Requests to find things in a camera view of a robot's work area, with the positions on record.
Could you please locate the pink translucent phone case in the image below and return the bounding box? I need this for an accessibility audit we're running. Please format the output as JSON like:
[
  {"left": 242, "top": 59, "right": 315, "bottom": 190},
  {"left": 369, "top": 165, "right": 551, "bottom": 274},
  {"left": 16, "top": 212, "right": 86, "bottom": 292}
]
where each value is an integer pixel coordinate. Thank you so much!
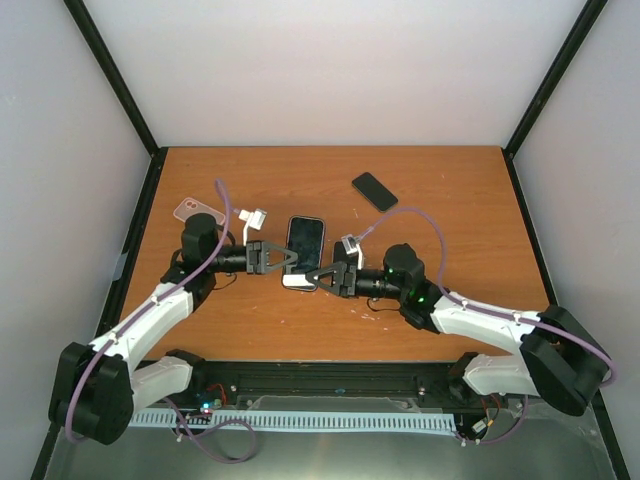
[{"left": 173, "top": 197, "right": 226, "bottom": 225}]

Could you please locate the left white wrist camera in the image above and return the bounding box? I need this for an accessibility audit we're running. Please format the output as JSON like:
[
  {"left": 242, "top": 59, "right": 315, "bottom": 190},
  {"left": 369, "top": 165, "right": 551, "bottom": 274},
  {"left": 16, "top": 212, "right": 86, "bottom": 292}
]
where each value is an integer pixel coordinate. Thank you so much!
[{"left": 235, "top": 209, "right": 267, "bottom": 245}]

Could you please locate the black phone case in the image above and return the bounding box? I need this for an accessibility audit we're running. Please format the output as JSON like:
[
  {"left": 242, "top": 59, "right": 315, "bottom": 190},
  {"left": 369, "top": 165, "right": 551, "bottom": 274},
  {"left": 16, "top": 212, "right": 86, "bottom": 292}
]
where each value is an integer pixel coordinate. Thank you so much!
[{"left": 281, "top": 214, "right": 327, "bottom": 292}]

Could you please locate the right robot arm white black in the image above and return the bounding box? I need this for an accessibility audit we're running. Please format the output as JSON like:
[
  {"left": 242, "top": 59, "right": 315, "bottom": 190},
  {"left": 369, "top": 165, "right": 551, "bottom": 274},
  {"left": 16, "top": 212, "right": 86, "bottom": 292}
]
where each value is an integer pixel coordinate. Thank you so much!
[{"left": 305, "top": 244, "right": 611, "bottom": 416}]

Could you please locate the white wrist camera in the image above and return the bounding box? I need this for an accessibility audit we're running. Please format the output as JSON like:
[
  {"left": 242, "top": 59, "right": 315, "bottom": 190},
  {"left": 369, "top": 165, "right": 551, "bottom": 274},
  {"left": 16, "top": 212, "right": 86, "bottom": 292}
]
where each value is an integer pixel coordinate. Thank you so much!
[
  {"left": 235, "top": 209, "right": 267, "bottom": 245},
  {"left": 341, "top": 234, "right": 364, "bottom": 269}
]

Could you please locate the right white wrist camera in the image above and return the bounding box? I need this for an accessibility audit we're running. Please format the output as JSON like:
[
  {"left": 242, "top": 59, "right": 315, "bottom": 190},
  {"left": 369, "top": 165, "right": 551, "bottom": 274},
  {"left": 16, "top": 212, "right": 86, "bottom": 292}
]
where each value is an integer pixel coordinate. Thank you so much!
[{"left": 341, "top": 234, "right": 364, "bottom": 269}]

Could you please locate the right black frame post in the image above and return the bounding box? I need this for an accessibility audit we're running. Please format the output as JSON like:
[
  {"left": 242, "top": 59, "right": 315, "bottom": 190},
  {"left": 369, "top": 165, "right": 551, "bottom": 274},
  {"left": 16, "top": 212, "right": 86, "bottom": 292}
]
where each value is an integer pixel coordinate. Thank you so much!
[{"left": 503, "top": 0, "right": 610, "bottom": 156}]

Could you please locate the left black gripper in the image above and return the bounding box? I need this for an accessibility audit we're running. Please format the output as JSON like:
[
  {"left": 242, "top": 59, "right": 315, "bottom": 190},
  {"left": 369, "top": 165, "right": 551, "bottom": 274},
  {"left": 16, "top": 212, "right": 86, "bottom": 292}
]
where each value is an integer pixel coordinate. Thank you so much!
[{"left": 207, "top": 240, "right": 298, "bottom": 275}]

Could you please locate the left black frame post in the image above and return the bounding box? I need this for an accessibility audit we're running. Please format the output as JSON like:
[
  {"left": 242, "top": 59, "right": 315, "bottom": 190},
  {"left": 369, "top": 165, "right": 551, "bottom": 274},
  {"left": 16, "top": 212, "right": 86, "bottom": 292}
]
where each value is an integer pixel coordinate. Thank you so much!
[{"left": 62, "top": 0, "right": 162, "bottom": 157}]

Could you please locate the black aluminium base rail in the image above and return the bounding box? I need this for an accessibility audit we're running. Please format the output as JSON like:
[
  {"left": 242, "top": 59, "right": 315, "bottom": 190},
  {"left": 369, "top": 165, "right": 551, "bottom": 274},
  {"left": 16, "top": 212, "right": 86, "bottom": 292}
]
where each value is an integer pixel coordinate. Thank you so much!
[{"left": 64, "top": 359, "right": 601, "bottom": 416}]

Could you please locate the black frame post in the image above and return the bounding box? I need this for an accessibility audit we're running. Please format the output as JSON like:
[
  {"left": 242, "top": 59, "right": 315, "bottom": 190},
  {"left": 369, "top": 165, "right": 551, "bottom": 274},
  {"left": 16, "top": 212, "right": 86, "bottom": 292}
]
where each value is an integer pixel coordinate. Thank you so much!
[
  {"left": 62, "top": 0, "right": 162, "bottom": 157},
  {"left": 503, "top": 0, "right": 610, "bottom": 156}
]

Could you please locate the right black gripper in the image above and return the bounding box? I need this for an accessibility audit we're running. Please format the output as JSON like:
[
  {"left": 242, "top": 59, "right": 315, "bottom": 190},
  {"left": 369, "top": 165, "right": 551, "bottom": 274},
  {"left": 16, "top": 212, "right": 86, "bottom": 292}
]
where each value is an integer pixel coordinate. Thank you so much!
[{"left": 306, "top": 262, "right": 406, "bottom": 300}]

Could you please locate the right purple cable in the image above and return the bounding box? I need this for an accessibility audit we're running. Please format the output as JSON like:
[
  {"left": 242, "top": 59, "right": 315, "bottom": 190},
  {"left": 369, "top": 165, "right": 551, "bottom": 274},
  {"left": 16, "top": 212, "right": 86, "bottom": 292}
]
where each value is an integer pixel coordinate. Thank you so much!
[{"left": 357, "top": 207, "right": 619, "bottom": 386}]

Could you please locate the metal base plate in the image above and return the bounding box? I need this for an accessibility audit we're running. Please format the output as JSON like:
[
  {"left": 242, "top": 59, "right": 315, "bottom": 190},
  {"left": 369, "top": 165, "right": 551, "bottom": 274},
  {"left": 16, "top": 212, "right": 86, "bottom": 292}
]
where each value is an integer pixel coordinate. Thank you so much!
[{"left": 44, "top": 401, "right": 616, "bottom": 479}]

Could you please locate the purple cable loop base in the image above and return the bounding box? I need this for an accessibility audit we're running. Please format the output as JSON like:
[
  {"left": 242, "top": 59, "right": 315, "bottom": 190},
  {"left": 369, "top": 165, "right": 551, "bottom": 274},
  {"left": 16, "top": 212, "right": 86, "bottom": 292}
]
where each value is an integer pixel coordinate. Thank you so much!
[{"left": 162, "top": 397, "right": 258, "bottom": 465}]

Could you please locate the light blue slotted cable duct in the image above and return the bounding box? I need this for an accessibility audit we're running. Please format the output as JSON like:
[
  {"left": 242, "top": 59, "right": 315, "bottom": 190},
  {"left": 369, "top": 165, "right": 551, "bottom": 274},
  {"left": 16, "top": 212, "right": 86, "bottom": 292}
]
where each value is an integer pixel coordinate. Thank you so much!
[{"left": 128, "top": 409, "right": 459, "bottom": 435}]

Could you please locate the black smartphone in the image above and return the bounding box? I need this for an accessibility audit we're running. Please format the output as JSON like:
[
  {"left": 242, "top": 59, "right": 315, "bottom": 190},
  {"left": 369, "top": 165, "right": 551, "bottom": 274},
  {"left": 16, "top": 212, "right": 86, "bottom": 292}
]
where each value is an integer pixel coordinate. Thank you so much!
[
  {"left": 351, "top": 172, "right": 398, "bottom": 213},
  {"left": 282, "top": 216, "right": 325, "bottom": 291}
]

